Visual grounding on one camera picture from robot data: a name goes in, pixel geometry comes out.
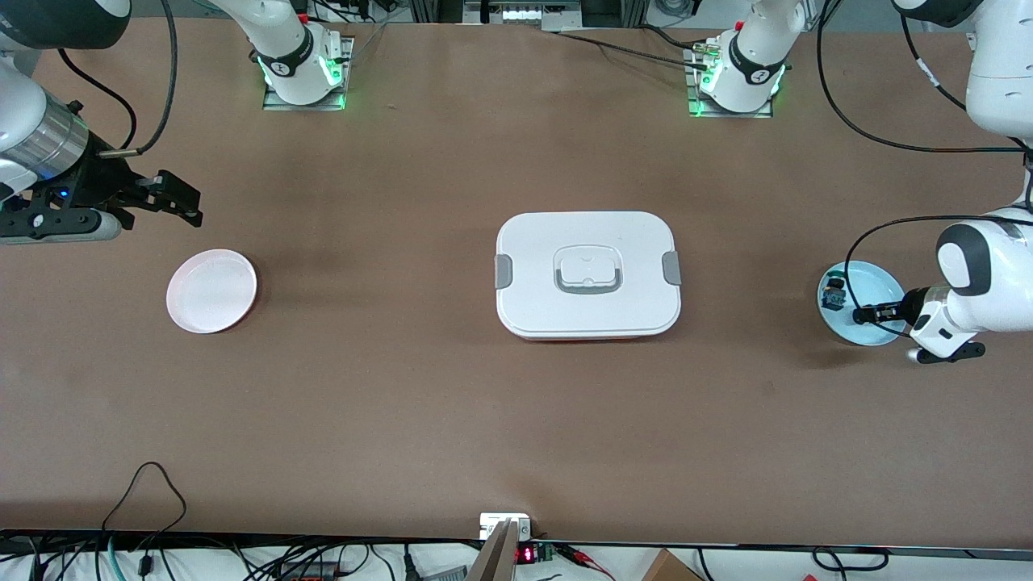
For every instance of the aluminium frame rack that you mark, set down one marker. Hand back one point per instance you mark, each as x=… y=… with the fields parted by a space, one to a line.
x=533 y=14

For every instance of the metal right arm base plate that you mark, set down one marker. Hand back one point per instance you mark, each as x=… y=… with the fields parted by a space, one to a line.
x=343 y=48

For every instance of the white lidded lunch box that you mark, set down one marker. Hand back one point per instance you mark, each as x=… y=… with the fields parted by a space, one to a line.
x=587 y=307

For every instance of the blue push-button switch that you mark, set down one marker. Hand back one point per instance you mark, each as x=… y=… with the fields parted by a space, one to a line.
x=834 y=294

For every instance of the red digit display module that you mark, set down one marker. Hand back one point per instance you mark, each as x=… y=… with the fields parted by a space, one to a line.
x=526 y=554

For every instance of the small white bracket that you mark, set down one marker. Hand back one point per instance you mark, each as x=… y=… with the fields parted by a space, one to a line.
x=494 y=523

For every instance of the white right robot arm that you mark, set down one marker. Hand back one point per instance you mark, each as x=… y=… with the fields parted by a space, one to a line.
x=278 y=32

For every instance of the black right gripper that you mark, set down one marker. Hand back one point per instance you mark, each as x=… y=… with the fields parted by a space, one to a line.
x=90 y=182

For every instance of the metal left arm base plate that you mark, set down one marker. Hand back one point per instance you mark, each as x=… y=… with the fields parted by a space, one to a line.
x=696 y=89

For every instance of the light blue round plate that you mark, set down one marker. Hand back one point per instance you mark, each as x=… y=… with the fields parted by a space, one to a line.
x=876 y=278

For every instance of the grey camera stand beam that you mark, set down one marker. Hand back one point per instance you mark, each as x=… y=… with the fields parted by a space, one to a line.
x=494 y=557

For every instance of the red clip leads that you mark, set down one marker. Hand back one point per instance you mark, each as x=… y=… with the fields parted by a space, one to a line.
x=585 y=558

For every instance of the brown cardboard box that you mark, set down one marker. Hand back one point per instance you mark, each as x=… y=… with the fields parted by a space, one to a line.
x=668 y=567

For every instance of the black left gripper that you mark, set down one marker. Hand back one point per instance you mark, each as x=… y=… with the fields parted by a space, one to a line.
x=910 y=304

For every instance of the pink round plate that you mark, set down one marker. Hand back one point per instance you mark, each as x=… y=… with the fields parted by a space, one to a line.
x=211 y=290

